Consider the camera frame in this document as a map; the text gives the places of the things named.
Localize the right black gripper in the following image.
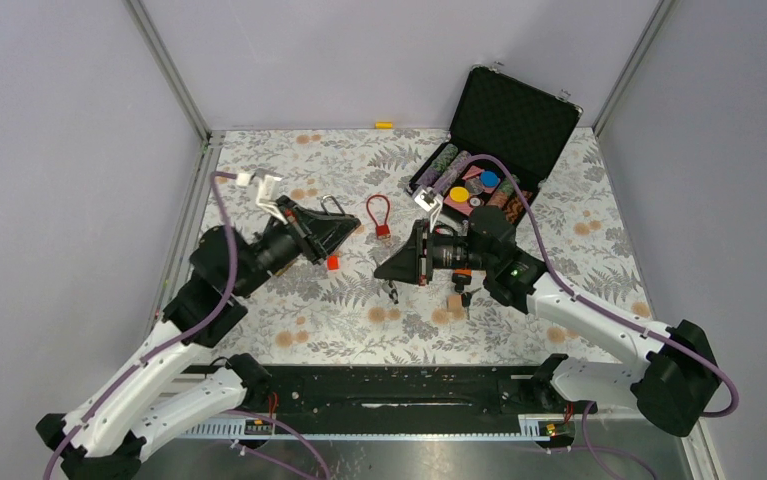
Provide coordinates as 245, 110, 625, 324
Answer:
375, 219, 494, 286

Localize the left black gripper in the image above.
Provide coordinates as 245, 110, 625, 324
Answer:
237, 195, 363, 297

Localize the small brass padlock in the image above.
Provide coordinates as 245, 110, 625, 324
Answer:
320, 195, 346, 217

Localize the red cable padlock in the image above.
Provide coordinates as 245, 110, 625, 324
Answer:
365, 194, 391, 240

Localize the orange black padlock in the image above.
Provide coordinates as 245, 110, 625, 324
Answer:
451, 269, 473, 294

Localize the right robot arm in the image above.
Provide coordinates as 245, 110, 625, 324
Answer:
374, 206, 722, 437

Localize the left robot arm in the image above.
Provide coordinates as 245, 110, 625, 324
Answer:
36, 196, 361, 479

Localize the red cube block left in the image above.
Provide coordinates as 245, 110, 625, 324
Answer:
327, 255, 340, 271

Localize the tan block near keys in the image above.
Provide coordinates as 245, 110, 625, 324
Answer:
446, 294, 465, 314

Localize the black poker chip case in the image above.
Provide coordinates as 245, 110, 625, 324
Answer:
404, 65, 583, 204

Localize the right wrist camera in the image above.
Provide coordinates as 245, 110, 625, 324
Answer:
412, 186, 444, 230

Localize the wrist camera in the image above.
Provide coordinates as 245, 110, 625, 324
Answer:
234, 169, 283, 217
412, 186, 444, 230

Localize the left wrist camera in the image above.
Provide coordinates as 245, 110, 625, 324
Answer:
234, 169, 283, 217

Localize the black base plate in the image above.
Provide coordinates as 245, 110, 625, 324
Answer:
200, 362, 600, 439

